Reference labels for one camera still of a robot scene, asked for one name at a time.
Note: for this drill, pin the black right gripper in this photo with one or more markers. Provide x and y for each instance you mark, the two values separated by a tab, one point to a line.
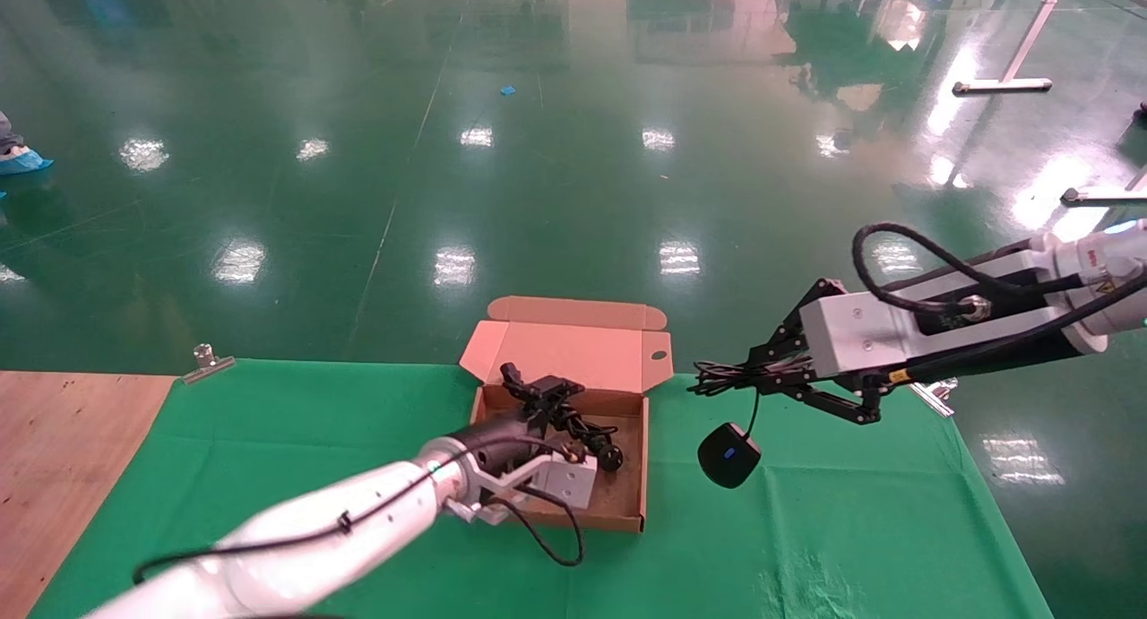
995	357

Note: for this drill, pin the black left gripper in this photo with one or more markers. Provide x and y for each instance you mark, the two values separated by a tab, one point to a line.
502	435

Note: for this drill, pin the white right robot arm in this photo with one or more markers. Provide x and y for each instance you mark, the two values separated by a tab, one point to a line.
1102	279

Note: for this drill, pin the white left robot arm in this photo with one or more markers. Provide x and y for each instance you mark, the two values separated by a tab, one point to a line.
314	529

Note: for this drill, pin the open brown cardboard box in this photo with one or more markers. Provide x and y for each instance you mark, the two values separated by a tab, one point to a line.
582	341

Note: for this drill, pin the silver binder clip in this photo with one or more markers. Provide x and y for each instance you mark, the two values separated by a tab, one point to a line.
936	402
208	364

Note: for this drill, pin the green tablecloth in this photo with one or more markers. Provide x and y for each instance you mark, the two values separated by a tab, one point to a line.
851	529

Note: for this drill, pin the white adjustable table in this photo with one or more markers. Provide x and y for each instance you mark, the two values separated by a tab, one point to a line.
1004	86

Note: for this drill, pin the blue shoe cover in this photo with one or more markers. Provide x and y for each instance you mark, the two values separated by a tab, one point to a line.
25	162

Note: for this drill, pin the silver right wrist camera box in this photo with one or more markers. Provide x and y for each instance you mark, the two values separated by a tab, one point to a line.
860	332

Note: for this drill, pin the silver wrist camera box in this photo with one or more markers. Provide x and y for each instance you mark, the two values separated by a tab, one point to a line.
569	485
860	332

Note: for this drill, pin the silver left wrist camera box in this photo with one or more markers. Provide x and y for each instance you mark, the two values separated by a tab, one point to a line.
569	485

